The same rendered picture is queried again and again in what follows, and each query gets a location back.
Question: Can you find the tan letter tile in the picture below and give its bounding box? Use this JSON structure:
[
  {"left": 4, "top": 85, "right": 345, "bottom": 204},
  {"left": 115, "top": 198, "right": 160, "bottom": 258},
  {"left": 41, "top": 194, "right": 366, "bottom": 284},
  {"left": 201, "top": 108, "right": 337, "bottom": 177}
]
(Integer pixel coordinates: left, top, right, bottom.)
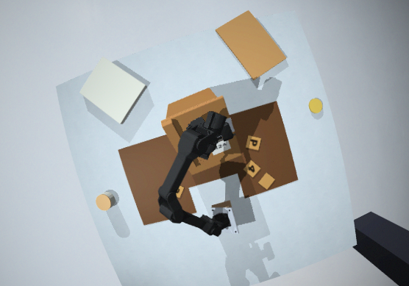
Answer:
[
  {"left": 246, "top": 136, "right": 261, "bottom": 150},
  {"left": 258, "top": 173, "right": 275, "bottom": 189},
  {"left": 244, "top": 160, "right": 260, "bottom": 177},
  {"left": 176, "top": 186, "right": 184, "bottom": 198}
]

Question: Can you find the white paper ticket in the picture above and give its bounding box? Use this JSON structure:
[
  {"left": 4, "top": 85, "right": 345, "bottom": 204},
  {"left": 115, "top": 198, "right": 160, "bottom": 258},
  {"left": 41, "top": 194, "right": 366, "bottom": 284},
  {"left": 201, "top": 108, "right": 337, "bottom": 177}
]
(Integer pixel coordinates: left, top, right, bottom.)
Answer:
[{"left": 213, "top": 140, "right": 231, "bottom": 156}]

